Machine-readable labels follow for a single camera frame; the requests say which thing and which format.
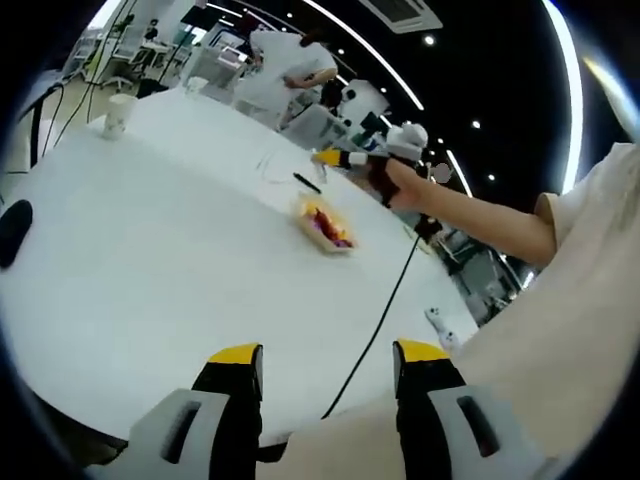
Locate round ceiling spotlights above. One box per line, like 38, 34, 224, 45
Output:
332, 34, 496, 184

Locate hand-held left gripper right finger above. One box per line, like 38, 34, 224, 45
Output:
392, 337, 556, 480

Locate operator in beige shirt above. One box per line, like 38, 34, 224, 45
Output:
284, 142, 640, 480

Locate white side desk black legs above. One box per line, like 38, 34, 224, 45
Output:
14, 82, 69, 174

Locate white game controller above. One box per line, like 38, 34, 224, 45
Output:
423, 307, 462, 354

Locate person's right hand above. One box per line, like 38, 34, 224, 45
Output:
389, 162, 441, 211

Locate ceiling air conditioner vent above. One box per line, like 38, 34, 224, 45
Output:
367, 0, 445, 35

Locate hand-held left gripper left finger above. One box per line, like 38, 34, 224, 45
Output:
82, 342, 265, 480

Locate printed paper cup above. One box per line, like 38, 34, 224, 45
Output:
102, 94, 137, 141

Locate cream hexagonal container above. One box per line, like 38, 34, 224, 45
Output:
291, 191, 359, 257

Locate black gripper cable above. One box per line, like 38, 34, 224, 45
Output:
319, 212, 432, 420

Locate black computer mouse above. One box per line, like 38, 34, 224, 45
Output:
0, 199, 34, 270

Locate long ceiling light strip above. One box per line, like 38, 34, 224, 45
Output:
444, 148, 475, 197
542, 0, 585, 197
302, 0, 425, 110

